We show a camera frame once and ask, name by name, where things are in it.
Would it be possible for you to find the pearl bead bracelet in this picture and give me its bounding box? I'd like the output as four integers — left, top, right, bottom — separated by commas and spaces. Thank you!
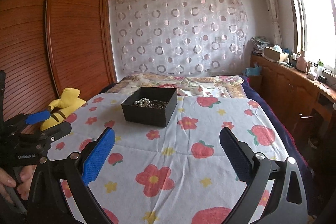
133, 97, 152, 107

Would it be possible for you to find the black jewelry box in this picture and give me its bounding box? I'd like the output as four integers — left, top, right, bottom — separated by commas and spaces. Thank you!
121, 87, 177, 127

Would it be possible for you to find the person's left hand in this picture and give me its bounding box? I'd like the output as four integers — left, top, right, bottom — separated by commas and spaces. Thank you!
0, 165, 36, 203

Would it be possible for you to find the yellow tiger plush toy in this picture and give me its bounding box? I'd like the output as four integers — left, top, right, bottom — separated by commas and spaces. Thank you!
40, 88, 86, 131

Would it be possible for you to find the dark blue blanket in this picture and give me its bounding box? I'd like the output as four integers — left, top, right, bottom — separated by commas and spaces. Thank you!
240, 75, 313, 188

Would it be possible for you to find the floral strawberry bed sheet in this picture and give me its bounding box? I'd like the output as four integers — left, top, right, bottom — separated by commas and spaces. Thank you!
48, 93, 288, 223

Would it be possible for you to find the wooden side cabinet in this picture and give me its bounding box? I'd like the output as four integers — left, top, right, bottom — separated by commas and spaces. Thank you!
250, 55, 335, 151

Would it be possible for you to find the wooden louvered wardrobe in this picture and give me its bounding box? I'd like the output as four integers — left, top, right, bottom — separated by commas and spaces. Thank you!
1, 0, 116, 119

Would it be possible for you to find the silver crystal bangle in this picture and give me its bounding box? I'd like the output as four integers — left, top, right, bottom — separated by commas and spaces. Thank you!
146, 100, 168, 109

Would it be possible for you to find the rose-pattern quilt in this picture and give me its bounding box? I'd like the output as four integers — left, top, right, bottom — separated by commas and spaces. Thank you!
108, 73, 247, 98

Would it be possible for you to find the pink bottle on sill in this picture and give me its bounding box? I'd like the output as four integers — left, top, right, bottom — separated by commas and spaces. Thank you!
296, 50, 308, 73

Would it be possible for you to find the cardboard tissue box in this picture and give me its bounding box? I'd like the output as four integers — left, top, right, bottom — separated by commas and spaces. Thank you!
264, 47, 289, 62

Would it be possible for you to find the sheer circle-pattern curtain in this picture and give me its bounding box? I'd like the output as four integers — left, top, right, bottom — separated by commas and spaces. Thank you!
111, 0, 248, 76

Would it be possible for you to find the window with wooden frame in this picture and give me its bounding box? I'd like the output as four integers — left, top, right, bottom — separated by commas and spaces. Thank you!
291, 0, 335, 73

